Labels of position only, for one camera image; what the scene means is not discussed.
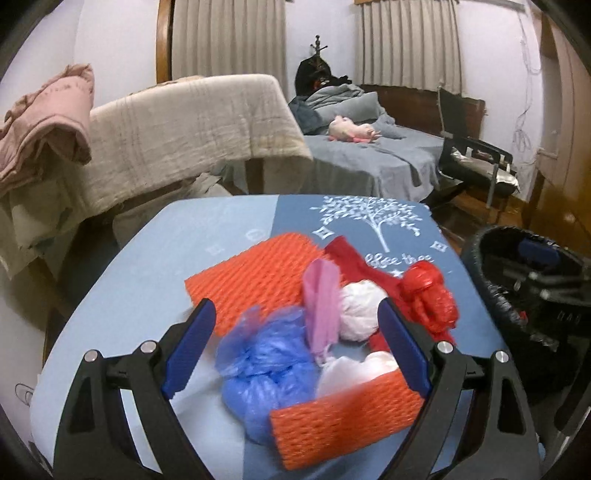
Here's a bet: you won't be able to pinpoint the red plastic bag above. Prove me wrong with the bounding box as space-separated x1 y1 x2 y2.
325 237 459 352

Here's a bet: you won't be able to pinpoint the blue plastic bag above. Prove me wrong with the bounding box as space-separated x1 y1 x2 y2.
215 306 320 446

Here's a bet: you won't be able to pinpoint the white plastic bag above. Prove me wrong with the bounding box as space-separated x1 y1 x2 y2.
339 280 388 342

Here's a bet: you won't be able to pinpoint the small orange foam net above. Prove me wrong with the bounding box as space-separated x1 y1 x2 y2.
270 371 424 470

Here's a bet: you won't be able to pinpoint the pink wrapper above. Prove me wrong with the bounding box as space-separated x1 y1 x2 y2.
303 258 341 365

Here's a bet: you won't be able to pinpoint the large orange foam net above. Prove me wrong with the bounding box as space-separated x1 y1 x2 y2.
184 233 327 337

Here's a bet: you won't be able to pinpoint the black trash bin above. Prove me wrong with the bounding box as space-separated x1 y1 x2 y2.
461 226 590 405

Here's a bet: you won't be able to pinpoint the blue patterned table cloth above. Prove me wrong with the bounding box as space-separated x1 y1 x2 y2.
30 195 504 479

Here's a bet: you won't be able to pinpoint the black chair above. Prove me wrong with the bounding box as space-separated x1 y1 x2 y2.
431 87 520 223

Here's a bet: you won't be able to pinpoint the silver cushion on chair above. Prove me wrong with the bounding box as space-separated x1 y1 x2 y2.
451 147 520 191

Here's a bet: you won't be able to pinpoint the grey bed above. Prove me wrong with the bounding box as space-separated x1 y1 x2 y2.
294 83 486 204

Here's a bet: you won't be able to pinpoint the beige blanket on rack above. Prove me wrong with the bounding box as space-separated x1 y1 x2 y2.
64 74 314 220

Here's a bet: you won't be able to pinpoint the pink jacket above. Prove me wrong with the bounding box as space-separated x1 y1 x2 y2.
1 64 94 194

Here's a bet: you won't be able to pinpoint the pink plush toy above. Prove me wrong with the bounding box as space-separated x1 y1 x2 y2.
328 115 381 143

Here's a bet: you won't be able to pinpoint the grey pillow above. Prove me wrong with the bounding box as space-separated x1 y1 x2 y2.
315 92 386 125

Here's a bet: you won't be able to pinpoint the dark blue clothes on bed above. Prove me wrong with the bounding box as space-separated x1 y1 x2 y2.
288 97 327 135

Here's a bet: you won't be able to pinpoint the right beige curtain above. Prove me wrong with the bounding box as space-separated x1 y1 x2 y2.
356 0 464 94

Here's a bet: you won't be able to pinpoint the beige curtain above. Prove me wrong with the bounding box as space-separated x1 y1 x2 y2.
356 0 464 94
171 0 288 92

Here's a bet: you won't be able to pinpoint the coat rack with black clothes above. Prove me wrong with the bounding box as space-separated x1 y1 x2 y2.
294 35 352 97

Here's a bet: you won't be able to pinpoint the left beige curtain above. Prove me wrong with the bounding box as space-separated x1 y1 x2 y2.
171 0 288 92

